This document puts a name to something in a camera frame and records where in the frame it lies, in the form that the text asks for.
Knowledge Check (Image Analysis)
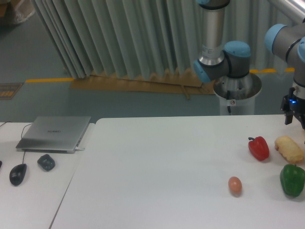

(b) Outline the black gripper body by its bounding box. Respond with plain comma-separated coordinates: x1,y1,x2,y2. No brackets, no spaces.
280,87,305,129

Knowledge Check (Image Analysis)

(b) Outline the red bell pepper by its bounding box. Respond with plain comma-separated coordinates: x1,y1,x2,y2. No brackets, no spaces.
248,136,270,161

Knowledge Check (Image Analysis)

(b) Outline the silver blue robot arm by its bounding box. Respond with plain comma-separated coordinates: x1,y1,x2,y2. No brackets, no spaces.
193,0,305,126

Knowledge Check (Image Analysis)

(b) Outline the yellow bread loaf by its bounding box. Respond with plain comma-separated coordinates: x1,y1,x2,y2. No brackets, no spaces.
274,135,304,164

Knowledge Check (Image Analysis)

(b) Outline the green bell pepper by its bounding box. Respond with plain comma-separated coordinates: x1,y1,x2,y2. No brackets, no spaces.
280,164,305,197

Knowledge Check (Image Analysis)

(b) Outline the brown egg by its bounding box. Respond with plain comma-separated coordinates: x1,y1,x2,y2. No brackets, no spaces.
228,177,243,196

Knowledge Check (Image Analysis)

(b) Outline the brown cardboard sheet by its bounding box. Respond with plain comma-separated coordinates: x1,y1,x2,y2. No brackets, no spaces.
70,68,214,100

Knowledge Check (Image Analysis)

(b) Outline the pale green folding curtain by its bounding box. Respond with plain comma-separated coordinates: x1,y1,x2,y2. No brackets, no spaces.
32,0,292,82

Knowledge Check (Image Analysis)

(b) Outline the silver laptop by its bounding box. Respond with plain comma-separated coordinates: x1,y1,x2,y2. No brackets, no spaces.
16,116,91,153

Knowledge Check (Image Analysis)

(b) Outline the black computer mouse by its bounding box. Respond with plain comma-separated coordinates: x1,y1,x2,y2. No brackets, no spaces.
9,164,27,186

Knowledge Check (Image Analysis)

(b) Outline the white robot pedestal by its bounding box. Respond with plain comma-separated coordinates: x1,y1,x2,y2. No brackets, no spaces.
213,73,262,115

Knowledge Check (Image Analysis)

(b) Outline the white laptop cable plug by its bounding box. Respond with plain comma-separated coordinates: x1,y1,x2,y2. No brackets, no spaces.
75,147,85,151

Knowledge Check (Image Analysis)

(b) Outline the black mouse cable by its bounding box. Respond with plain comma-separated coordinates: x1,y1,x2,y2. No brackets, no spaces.
0,121,34,165

